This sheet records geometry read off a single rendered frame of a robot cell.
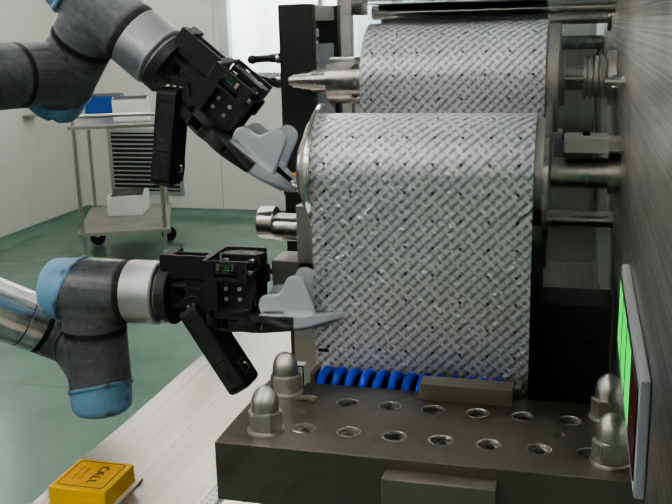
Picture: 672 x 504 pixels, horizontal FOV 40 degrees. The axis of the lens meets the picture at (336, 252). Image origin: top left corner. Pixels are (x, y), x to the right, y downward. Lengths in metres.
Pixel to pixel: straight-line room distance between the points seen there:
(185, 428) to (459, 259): 0.46
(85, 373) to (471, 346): 0.45
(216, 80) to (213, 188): 6.12
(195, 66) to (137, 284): 0.25
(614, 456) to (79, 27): 0.73
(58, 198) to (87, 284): 6.21
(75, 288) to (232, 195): 6.02
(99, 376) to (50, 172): 6.11
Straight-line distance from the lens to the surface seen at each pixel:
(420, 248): 0.97
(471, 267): 0.97
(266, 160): 1.03
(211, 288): 1.02
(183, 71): 1.07
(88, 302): 1.09
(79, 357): 1.12
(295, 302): 1.00
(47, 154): 7.17
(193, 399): 1.33
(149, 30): 1.07
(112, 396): 1.13
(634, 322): 0.61
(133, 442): 1.22
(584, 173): 0.99
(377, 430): 0.89
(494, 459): 0.84
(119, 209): 6.03
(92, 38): 1.10
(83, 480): 1.08
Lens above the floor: 1.41
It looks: 14 degrees down
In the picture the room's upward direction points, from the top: 2 degrees counter-clockwise
